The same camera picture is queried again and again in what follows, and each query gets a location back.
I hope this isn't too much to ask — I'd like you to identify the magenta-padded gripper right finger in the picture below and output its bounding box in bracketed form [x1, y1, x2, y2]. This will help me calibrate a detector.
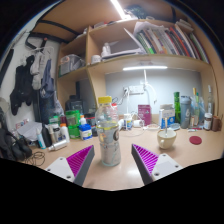
[131, 143, 185, 186]

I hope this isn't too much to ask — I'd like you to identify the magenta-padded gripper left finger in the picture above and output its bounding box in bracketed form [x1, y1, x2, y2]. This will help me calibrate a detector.
[44, 144, 96, 188]

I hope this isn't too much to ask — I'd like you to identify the clear yellow-capped drink bottle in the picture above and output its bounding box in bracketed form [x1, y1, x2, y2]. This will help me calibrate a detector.
[94, 95, 123, 168]

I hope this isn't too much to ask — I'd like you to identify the silver tube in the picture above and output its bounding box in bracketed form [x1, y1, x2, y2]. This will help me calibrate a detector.
[47, 139, 68, 153]

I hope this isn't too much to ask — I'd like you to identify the cream ceramic cup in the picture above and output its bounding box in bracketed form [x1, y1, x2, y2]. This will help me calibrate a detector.
[156, 128, 178, 150]

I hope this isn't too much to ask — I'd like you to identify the flat round red coaster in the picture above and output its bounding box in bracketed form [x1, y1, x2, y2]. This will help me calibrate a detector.
[188, 134, 203, 146]

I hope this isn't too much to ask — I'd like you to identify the pale blue tube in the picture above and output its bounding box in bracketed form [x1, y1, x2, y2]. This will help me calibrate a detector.
[168, 123, 181, 131]

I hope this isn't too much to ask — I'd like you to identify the spoon in cup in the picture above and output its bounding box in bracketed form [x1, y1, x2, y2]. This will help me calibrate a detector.
[163, 116, 169, 138]

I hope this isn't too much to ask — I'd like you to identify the white bottle with blue label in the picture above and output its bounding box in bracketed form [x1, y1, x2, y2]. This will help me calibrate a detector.
[78, 114, 93, 141]

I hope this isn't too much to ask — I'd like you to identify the green box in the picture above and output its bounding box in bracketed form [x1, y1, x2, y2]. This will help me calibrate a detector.
[65, 109, 82, 139]

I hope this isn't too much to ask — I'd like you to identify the white and blue box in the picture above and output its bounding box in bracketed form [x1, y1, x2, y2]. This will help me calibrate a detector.
[158, 103, 176, 129]

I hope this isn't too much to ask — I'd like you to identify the small white roll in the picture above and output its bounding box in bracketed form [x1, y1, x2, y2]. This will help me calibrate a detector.
[132, 119, 145, 129]

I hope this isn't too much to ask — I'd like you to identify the black bag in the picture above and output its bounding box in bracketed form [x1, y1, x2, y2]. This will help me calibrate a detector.
[0, 128, 33, 162]

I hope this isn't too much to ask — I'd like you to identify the magenta carton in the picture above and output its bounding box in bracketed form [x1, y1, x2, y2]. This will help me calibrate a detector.
[137, 104, 153, 127]

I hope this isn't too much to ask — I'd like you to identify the grey shaker bottle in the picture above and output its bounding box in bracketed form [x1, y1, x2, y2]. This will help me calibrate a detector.
[179, 95, 193, 130]

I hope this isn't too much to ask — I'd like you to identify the small white blue-label bottle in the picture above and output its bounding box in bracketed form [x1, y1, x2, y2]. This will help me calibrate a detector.
[123, 113, 133, 130]

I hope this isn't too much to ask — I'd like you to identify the dark green bottle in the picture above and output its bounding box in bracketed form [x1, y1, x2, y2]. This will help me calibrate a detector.
[173, 91, 182, 125]

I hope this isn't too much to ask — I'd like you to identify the brown jar with white lid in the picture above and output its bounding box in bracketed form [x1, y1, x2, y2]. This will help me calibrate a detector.
[203, 112, 213, 131]

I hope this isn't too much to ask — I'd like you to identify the clear bottle with yellow cap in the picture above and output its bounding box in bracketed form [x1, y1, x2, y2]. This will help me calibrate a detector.
[190, 87, 198, 128]

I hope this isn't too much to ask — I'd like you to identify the black appliance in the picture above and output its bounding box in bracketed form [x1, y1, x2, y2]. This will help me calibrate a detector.
[64, 96, 84, 114]

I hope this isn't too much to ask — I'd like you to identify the brown mug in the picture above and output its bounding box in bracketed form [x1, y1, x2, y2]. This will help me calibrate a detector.
[211, 115, 224, 133]

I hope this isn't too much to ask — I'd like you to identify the red and white canister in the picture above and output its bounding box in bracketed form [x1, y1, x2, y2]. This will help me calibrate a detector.
[111, 103, 120, 121]

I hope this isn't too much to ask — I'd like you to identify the clear glass white-capped bottle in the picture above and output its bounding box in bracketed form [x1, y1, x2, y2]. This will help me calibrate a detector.
[207, 84, 215, 116]

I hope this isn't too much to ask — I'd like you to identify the black hanging garment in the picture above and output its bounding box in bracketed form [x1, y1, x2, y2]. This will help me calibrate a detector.
[9, 54, 36, 117]

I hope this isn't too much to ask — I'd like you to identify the grey hanging garment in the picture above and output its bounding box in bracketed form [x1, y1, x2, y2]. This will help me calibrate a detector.
[29, 49, 56, 99]

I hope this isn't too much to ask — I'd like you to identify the white under-shelf light bar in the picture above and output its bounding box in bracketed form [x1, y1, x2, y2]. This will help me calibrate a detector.
[122, 65, 169, 72]

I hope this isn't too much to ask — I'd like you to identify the wooden shelf unit with books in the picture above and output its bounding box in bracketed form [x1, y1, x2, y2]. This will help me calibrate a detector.
[54, 16, 219, 116]

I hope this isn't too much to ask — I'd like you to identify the white tube light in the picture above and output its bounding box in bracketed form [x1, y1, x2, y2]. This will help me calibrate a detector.
[109, 0, 128, 20]

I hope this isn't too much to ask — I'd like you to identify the black coiled cable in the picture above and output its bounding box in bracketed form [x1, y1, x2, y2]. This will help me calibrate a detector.
[24, 150, 47, 168]

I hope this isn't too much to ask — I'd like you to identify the white wall socket strip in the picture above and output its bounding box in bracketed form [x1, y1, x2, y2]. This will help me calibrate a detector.
[123, 85, 145, 96]

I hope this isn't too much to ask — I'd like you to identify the white lamp cord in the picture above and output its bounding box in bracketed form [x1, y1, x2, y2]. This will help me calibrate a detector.
[142, 69, 158, 105]

